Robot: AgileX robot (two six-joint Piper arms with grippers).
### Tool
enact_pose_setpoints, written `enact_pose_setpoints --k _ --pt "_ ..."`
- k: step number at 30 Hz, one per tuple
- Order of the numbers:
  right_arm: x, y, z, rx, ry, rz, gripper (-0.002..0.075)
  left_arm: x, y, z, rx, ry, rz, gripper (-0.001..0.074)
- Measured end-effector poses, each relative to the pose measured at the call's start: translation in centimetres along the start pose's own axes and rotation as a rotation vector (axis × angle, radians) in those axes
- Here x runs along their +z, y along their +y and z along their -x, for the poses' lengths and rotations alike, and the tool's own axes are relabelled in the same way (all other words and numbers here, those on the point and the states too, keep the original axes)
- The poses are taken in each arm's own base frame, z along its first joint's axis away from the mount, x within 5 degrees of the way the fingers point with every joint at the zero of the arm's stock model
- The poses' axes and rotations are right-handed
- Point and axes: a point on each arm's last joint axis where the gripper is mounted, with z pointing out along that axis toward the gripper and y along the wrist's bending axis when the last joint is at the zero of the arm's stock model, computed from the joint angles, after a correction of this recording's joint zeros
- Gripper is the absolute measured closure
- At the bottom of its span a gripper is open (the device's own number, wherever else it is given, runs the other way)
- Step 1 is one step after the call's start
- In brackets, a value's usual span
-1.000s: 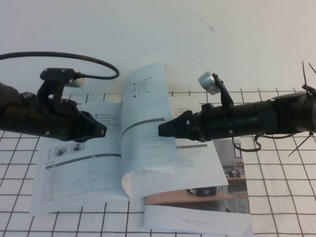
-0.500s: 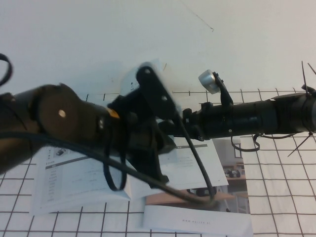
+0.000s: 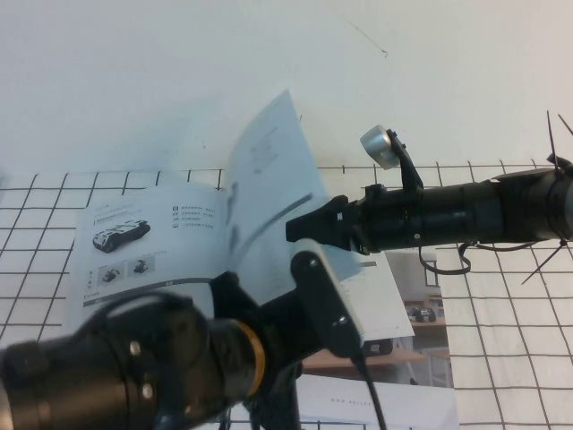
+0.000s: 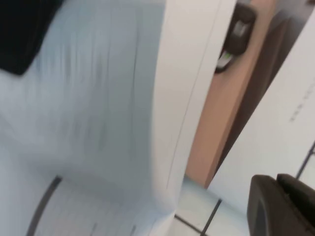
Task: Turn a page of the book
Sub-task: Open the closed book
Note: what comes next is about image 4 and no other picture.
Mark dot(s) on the brochure with robot photo cover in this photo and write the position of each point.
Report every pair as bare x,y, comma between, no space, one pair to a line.
221,123

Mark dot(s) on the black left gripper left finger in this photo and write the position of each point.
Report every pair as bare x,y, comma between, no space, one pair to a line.
265,214

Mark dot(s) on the white black-grid tablecloth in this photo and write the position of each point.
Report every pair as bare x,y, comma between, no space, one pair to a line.
194,227

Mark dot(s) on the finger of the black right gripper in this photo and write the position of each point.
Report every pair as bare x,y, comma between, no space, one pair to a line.
17,32

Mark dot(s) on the white product catalog book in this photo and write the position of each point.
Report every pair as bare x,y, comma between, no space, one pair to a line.
98,110

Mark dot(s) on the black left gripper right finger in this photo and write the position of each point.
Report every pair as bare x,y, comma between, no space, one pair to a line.
300,194

